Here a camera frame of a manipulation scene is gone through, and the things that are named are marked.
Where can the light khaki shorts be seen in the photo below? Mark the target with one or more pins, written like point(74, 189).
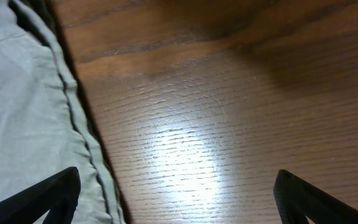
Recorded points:
point(43, 126)

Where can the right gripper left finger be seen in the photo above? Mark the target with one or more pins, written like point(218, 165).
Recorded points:
point(55, 197)

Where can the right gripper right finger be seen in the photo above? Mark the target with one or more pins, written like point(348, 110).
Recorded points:
point(300, 202)

